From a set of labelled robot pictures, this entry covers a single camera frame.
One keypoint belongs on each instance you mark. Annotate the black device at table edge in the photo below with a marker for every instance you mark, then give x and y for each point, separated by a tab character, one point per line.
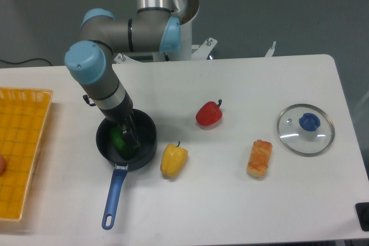
362	210

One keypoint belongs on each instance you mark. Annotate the glass lid blue knob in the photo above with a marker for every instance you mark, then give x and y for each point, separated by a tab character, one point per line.
305	130

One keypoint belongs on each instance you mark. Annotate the green bell pepper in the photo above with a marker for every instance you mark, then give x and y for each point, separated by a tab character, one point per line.
119	145

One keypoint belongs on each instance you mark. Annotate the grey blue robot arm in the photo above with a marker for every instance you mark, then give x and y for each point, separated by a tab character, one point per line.
89	61

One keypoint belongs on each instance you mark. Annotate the black pot blue handle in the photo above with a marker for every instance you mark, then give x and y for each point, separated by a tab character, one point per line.
136	159

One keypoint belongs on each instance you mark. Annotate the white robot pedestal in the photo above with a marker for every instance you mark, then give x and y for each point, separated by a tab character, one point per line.
187	11

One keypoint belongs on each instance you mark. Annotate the yellow plastic basket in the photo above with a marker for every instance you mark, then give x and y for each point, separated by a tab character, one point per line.
24	114

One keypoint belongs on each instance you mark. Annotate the red bell pepper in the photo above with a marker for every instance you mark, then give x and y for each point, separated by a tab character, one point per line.
209	114

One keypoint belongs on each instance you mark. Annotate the yellow bell pepper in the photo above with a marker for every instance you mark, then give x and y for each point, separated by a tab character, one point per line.
173	160

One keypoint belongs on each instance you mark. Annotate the toasted bread piece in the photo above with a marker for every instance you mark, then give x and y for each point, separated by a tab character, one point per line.
258	162

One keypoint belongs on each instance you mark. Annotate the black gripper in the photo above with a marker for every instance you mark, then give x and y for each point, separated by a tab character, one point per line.
119	111

